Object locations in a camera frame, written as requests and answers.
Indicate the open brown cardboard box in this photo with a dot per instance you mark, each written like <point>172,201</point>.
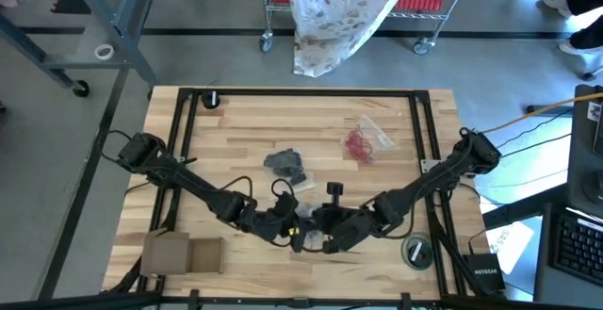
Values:
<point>165,253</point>

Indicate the clear plastic zip bag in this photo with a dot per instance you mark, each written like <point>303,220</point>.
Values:
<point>285,161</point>
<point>381,133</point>
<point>305,210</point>

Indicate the office chair base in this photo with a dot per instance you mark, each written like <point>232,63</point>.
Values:
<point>592,73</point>

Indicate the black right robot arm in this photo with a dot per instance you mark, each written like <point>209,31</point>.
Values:
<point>424,183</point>

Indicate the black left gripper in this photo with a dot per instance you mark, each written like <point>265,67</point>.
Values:
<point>278,223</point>

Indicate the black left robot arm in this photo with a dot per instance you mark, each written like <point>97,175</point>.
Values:
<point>188,180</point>

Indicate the black round puck white label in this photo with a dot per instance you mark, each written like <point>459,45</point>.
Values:
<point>207,100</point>
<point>421,249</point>

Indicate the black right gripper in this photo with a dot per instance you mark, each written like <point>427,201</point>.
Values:
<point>346,225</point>

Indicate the white printed paper sheet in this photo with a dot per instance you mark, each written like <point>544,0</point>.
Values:
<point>511,249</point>

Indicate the black Netgear network switch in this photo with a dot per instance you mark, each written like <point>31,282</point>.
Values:
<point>485,279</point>

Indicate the black metal beam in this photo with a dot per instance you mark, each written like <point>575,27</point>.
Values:
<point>523,206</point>

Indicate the black serrated foam block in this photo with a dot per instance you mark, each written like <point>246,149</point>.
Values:
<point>70,4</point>

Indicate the grey metal workbench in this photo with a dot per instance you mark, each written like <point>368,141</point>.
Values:
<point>123,15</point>

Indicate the dark desk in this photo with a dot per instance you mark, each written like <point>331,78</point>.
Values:
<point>544,263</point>

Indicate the white floral curtain cloth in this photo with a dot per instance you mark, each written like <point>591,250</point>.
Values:
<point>330,18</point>

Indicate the black desk foot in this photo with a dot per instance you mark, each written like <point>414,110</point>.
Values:
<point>549,110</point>

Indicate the black keyboard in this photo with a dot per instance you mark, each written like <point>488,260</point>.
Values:
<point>579,249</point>

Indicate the person's shoe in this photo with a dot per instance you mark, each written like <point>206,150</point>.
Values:
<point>577,50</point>
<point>556,3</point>

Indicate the white tape roll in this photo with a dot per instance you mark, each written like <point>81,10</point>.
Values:
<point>96,52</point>

